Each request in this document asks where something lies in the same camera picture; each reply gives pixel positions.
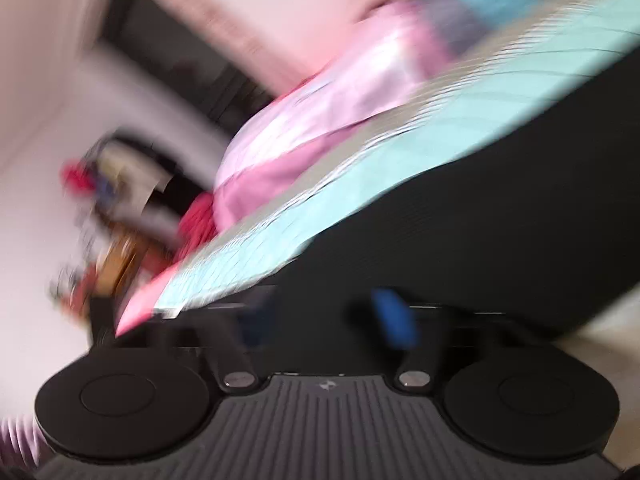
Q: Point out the pink duvet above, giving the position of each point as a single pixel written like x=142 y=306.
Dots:
x=310 y=125

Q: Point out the black pants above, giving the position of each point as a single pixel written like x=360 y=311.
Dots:
x=475 y=230

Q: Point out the pink bed sheet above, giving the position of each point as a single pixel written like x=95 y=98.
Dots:
x=142 y=305

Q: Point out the patchwork quilt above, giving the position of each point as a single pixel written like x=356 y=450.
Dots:
x=360 y=160

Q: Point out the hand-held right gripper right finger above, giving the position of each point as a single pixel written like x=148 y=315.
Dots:
x=396 y=321

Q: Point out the cluttered pile of belongings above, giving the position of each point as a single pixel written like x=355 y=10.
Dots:
x=110 y=200

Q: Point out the red clothes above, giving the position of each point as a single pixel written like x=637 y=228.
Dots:
x=197 y=222

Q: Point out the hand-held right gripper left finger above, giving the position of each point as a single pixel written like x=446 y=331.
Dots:
x=254 y=327

